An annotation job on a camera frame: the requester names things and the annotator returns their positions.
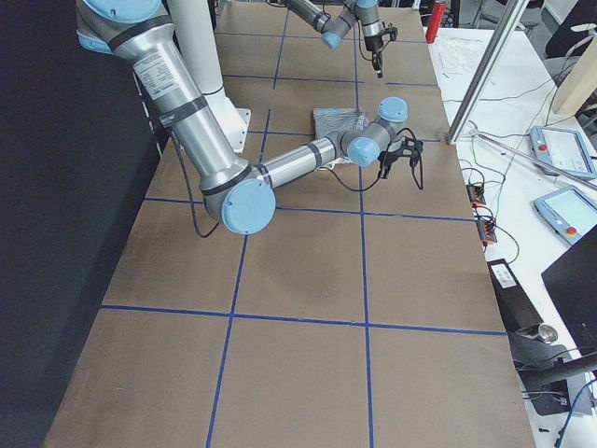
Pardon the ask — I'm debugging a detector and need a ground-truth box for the wooden board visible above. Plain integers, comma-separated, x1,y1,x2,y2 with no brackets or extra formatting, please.
551,23,596,116

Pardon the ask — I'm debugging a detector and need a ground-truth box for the black monitor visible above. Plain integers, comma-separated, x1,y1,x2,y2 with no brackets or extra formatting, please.
541,228,597,355

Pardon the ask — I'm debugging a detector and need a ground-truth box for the aluminium frame post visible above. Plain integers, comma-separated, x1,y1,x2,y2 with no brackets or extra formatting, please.
446,0,529,145

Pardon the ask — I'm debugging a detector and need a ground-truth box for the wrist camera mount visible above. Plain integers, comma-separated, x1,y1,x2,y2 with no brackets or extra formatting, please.
395,136,423,163
380,24,398,42

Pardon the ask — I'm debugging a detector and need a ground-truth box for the blue white striped polo shirt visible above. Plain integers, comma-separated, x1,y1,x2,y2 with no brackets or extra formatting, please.
312,107,369,140

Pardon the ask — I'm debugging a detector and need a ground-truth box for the teach pendant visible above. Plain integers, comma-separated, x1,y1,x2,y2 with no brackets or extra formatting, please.
534,186,596,245
530,126,596,180

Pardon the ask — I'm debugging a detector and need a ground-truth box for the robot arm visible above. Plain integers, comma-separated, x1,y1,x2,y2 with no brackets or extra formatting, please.
270,0,397,78
76,1,408,234

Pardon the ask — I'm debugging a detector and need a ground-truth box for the black cable on desk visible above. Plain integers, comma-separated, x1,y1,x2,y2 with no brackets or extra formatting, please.
440,60,584,197

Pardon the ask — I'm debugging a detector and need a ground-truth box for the red cardboard tube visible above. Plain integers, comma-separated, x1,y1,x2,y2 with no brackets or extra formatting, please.
425,0,446,44

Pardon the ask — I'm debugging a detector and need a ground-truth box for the monitor stand base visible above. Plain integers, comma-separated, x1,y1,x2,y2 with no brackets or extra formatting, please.
508,323,596,416

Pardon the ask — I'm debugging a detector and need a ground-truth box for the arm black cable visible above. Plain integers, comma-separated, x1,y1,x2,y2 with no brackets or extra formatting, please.
321,0,397,64
172,128,426,240

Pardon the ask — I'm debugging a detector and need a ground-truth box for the black box with label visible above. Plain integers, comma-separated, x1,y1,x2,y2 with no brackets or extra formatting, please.
487,259,543,333

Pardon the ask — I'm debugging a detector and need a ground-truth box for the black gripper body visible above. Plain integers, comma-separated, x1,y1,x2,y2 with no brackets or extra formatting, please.
377,149,399,179
365,35,383,78

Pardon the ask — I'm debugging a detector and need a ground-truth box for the far teach pendant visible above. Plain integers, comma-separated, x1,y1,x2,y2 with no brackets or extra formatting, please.
530,126,596,180

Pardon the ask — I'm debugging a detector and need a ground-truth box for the silver reacher grabber tool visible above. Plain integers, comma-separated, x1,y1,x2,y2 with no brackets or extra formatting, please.
465,119,597,188

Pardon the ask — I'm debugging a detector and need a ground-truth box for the black power strip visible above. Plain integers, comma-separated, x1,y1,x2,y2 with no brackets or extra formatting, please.
465,183,497,247

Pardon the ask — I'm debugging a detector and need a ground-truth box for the clear plastic sheet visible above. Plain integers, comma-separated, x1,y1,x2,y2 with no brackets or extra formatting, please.
437,37,485,75

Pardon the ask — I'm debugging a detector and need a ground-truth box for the near teach pendant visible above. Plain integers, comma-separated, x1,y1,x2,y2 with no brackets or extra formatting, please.
534,186,596,245

